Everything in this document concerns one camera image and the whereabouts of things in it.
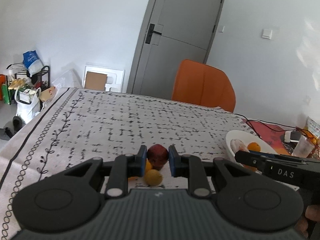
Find small orange tangerine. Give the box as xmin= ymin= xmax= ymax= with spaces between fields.
xmin=145 ymin=159 xmax=152 ymax=173

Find small yellow-green fruit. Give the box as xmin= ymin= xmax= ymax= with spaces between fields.
xmin=144 ymin=169 xmax=163 ymax=186

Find dark red apple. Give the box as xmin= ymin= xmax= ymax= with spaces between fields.
xmin=146 ymin=144 xmax=169 ymax=170

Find right human hand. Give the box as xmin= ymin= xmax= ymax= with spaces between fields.
xmin=295 ymin=205 xmax=320 ymax=238

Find clear plastic cup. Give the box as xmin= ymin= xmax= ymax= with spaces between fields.
xmin=292 ymin=135 xmax=315 ymax=158

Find red orange mat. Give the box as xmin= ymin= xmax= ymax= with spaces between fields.
xmin=241 ymin=117 xmax=295 ymax=155

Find peeled pomelo segment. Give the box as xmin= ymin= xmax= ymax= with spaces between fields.
xmin=230 ymin=139 xmax=249 ymax=154

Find orange on plate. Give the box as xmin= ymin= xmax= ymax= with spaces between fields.
xmin=247 ymin=142 xmax=261 ymax=152

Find patterned grey tablecloth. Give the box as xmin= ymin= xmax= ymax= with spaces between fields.
xmin=0 ymin=87 xmax=301 ymax=240

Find white round plate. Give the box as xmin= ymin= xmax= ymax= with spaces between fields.
xmin=225 ymin=130 xmax=277 ymax=163

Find white foam packaging board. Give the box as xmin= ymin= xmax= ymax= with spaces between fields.
xmin=82 ymin=65 xmax=125 ymax=93

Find orange chair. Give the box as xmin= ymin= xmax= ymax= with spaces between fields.
xmin=171 ymin=60 xmax=236 ymax=112

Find black slippers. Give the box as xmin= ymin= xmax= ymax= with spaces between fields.
xmin=1 ymin=116 xmax=24 ymax=141

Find white shopping bag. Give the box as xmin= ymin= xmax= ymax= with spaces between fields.
xmin=14 ymin=88 xmax=41 ymax=124

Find black metal rack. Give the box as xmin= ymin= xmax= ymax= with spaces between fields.
xmin=14 ymin=66 xmax=50 ymax=90

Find grey door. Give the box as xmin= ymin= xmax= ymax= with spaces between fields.
xmin=126 ymin=0 xmax=224 ymax=99

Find green bag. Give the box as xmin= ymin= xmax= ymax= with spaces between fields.
xmin=2 ymin=84 xmax=12 ymax=105

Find blue white plastic bag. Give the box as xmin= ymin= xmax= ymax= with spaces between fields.
xmin=23 ymin=50 xmax=43 ymax=77

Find orange box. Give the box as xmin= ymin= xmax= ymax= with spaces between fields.
xmin=0 ymin=74 xmax=6 ymax=100

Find black cable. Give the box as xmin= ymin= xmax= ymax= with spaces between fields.
xmin=233 ymin=113 xmax=318 ymax=140

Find black door handle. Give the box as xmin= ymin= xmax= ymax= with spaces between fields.
xmin=145 ymin=23 xmax=162 ymax=44

